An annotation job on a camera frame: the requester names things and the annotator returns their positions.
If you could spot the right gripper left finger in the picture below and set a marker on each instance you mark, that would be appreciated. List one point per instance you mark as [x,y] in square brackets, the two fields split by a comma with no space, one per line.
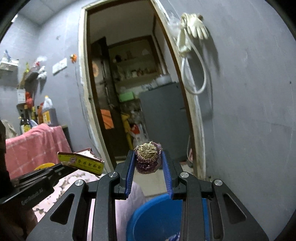
[128,175]

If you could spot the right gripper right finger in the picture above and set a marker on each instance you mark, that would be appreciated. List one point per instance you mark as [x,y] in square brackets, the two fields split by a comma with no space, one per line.
[211,211]

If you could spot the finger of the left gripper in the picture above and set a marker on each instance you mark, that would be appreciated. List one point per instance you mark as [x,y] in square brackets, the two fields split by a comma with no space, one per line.
[53,174]

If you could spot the yellow paper carton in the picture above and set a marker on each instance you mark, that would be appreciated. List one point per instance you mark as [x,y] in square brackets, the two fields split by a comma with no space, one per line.
[84,160]

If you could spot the blue white wrapper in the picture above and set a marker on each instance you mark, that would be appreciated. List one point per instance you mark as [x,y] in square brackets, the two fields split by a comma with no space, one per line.
[175,237]

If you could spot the yellow bowl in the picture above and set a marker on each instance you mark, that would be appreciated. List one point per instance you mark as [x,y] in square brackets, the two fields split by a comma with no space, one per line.
[43,166]

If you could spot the pink floral table cloth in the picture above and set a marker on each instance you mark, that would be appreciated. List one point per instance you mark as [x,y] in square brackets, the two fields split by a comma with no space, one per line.
[124,209]

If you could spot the pink checked towel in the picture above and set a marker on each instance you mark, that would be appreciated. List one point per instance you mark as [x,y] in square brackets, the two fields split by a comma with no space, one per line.
[38,146]

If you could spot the blue plastic bucket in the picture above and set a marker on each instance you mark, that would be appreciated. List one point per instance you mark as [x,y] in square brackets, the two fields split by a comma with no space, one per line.
[157,219]

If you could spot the dark sauce bottle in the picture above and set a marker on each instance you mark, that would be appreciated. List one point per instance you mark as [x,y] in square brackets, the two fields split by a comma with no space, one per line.
[25,120]

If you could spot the beige dish rag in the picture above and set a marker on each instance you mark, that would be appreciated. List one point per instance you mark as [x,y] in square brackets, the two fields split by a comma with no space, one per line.
[10,130]

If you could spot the large oil jug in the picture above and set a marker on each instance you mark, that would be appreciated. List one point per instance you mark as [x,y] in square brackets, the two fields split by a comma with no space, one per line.
[49,112]

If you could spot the red white sack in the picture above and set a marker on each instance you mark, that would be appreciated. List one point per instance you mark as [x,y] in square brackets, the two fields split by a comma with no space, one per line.
[139,137]

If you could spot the grey refrigerator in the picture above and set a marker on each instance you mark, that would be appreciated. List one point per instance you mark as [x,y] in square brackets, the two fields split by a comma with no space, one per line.
[166,119]

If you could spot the green plastic basin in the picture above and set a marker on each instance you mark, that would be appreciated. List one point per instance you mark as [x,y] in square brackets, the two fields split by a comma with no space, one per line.
[127,96]

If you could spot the metal pot on refrigerator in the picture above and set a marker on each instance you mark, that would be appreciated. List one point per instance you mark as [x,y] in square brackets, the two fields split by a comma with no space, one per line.
[163,79]

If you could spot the cream rubber gloves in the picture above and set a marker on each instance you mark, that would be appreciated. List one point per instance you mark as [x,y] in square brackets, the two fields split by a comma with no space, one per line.
[191,27]

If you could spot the wall shelf with packets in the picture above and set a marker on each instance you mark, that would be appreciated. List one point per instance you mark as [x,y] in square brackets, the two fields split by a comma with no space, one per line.
[31,73]

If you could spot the white wall switch plate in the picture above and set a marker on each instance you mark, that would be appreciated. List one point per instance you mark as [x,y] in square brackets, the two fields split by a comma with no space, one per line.
[56,68]

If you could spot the white wall basket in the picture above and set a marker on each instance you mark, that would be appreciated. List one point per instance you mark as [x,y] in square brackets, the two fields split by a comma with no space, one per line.
[8,63]

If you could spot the orange wall hook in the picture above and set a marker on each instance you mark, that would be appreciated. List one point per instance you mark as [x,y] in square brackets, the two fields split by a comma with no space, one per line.
[73,58]

